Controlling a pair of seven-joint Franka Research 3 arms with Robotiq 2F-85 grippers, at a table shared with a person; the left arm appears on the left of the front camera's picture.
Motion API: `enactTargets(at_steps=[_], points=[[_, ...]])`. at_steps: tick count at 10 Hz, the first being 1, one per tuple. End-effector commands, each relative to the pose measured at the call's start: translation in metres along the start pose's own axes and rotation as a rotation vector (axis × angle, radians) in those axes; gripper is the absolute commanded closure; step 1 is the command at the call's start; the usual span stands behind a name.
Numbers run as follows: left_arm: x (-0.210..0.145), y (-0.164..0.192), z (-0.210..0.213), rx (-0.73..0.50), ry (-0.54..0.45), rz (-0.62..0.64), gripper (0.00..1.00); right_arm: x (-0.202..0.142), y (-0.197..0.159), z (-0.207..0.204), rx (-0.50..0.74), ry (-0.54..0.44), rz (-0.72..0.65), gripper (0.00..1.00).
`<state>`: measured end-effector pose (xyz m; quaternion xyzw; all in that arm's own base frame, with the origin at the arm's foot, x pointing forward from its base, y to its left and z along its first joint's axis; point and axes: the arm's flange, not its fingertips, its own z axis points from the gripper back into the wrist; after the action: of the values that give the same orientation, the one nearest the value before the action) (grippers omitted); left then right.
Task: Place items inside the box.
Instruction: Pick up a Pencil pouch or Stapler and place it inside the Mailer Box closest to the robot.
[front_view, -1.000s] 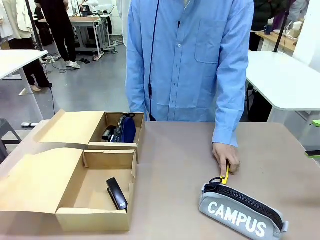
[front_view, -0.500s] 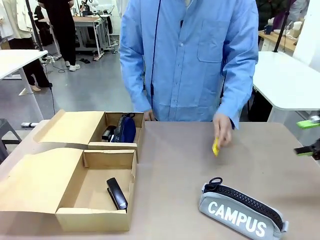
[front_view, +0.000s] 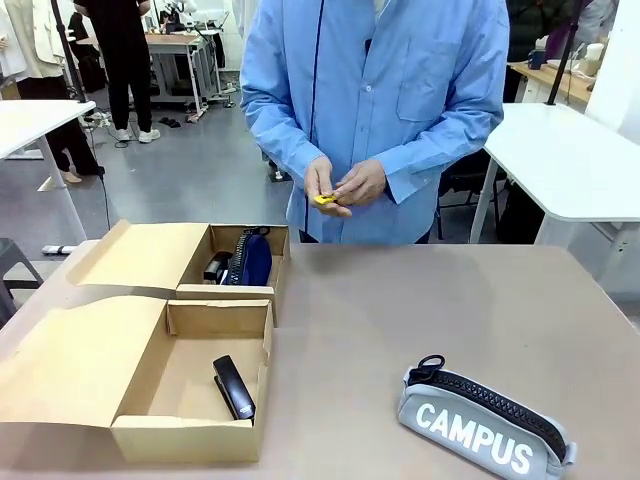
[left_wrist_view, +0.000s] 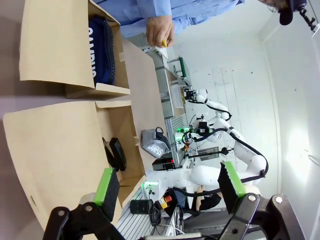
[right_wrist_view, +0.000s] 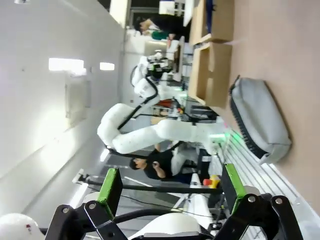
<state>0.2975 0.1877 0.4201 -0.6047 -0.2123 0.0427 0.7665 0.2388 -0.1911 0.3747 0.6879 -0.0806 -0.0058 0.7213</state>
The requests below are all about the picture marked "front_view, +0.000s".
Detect white angular table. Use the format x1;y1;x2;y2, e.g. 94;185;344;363
468;102;640;301

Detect person's left hand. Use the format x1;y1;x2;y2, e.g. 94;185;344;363
333;158;389;208

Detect large open cardboard box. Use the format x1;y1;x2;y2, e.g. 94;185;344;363
0;293;276;464

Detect person with beige shoes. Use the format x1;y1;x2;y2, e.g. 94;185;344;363
19;74;104;185

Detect navy Campus pencil case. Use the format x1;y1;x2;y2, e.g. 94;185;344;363
221;226;275;288

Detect small open cardboard box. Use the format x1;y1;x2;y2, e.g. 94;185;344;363
67;218;292;329

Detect black stapler with white print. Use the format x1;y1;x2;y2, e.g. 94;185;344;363
212;354;258;422

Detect person in dark jacket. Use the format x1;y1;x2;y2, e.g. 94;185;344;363
503;0;584;104

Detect wooden background table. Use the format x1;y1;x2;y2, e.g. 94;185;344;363
507;58;607;105

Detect grey Campus pencil case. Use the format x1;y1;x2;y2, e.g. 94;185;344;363
397;353;580;480

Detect person in black clothes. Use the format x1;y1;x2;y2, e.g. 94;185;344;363
73;0;162;144

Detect person's left forearm blue sleeve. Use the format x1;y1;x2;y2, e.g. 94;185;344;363
378;105;504;205

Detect person's right hand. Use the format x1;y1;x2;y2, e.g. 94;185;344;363
304;155;354;219

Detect person in blue shirt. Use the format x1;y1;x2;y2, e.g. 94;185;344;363
239;0;506;246

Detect black lamp pole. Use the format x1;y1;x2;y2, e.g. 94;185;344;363
546;0;587;106

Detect white cylinder container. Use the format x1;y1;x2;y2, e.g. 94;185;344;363
583;42;607;77

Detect person's right forearm blue sleeve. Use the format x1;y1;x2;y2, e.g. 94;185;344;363
240;89;332;176

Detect black office chair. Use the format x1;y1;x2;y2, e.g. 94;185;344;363
437;148;509;242

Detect plain black stapler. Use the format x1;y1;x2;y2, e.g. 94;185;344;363
202;252;234;285

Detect white side table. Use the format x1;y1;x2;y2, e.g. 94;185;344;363
0;98;97;256

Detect grey metal workbench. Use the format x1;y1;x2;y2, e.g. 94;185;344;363
144;29;225;117

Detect black tripod pole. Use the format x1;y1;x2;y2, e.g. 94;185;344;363
49;0;112;231

